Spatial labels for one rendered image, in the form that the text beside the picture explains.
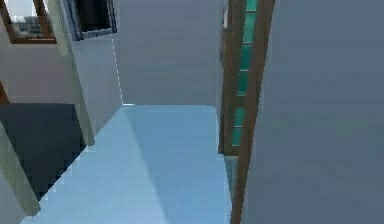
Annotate brown door with green panes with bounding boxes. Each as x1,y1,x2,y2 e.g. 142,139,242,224
218,0,277,224

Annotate brown framed window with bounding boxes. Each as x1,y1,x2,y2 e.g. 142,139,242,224
0,0,58,45

